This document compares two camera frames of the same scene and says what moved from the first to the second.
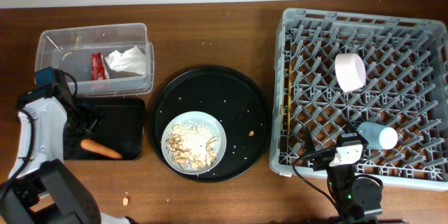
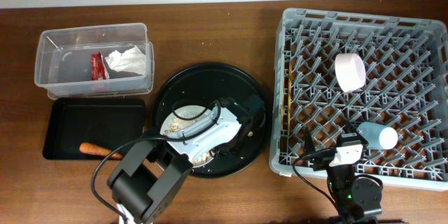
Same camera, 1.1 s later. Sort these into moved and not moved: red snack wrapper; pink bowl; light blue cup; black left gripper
Moved: black left gripper
Not moved: pink bowl; light blue cup; red snack wrapper
